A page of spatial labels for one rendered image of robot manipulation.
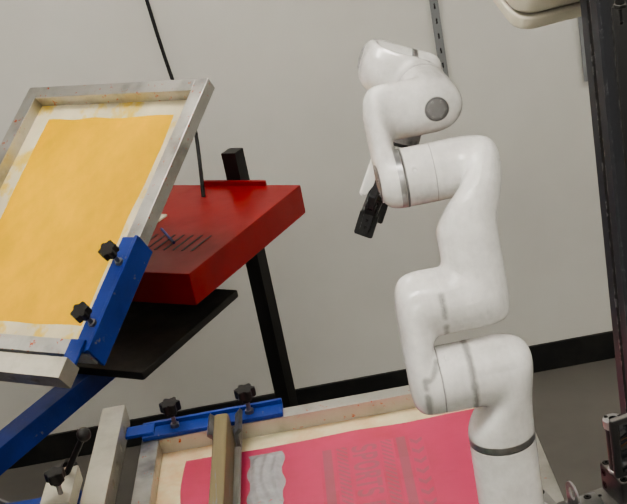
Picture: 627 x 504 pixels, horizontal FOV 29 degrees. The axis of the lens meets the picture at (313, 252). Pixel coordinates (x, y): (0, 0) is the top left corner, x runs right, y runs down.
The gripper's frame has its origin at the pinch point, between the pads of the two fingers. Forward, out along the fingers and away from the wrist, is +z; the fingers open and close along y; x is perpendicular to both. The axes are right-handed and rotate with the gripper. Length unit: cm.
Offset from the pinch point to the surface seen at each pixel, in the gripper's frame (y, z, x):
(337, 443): -25, 55, 5
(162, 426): -26, 67, -32
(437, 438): -25, 46, 23
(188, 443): -25, 67, -25
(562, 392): -214, 107, 62
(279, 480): -12, 60, -3
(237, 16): -190, 10, -82
